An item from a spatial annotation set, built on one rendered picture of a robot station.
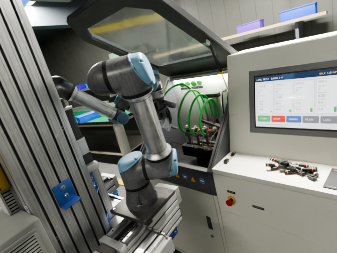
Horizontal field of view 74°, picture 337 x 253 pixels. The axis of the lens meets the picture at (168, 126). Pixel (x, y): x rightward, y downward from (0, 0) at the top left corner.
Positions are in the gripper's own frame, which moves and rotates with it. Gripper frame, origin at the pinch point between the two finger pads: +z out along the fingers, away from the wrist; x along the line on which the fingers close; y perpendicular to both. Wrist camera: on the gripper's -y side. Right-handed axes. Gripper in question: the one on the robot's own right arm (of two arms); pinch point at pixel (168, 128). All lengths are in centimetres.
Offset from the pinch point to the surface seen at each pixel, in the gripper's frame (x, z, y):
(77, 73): -457, -51, -172
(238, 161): 33.7, 24.5, -15.3
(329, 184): 78, 24, -8
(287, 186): 63, 26, -3
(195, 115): -25, 13, -57
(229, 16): -71, -70, -228
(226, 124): 23.0, 6.8, -26.3
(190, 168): 7.3, 27.8, -3.1
